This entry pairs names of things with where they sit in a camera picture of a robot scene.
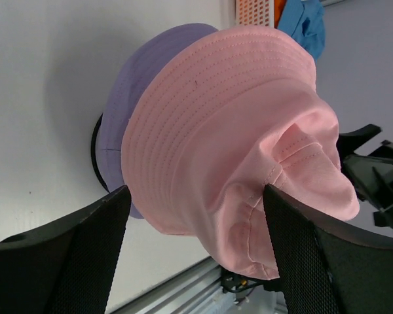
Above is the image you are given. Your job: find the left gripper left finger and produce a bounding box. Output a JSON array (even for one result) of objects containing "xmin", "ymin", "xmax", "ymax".
[{"xmin": 0, "ymin": 186, "xmax": 131, "ymax": 313}]

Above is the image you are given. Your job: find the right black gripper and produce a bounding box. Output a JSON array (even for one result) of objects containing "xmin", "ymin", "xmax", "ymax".
[{"xmin": 339, "ymin": 124, "xmax": 393, "ymax": 229}]

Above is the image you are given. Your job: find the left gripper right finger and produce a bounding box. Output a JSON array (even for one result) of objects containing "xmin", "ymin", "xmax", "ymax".
[{"xmin": 263, "ymin": 185, "xmax": 393, "ymax": 313}]

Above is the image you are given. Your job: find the blue bucket hat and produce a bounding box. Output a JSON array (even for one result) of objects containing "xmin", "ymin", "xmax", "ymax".
[{"xmin": 277, "ymin": 0, "xmax": 326, "ymax": 61}]

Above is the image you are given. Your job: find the pink bucket hat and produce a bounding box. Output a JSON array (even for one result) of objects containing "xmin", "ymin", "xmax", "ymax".
[{"xmin": 121, "ymin": 26, "xmax": 360, "ymax": 279}]

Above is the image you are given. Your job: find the purple bucket hat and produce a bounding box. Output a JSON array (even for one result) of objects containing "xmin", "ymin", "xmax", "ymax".
[{"xmin": 98, "ymin": 22, "xmax": 220, "ymax": 220}]

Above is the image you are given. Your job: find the orange bucket hat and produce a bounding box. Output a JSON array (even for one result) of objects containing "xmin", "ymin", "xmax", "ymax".
[{"xmin": 274, "ymin": 0, "xmax": 286, "ymax": 24}]

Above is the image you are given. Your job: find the white plastic basket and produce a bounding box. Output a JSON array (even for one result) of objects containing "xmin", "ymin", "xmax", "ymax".
[{"xmin": 234, "ymin": 0, "xmax": 278, "ymax": 27}]

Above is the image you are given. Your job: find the aluminium mounting rail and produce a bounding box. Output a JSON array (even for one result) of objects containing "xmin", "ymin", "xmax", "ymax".
[{"xmin": 109, "ymin": 254, "xmax": 227, "ymax": 314}]

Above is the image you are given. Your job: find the black wire hat stand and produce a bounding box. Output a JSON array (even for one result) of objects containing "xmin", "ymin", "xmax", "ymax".
[{"xmin": 90, "ymin": 114, "xmax": 109, "ymax": 192}]

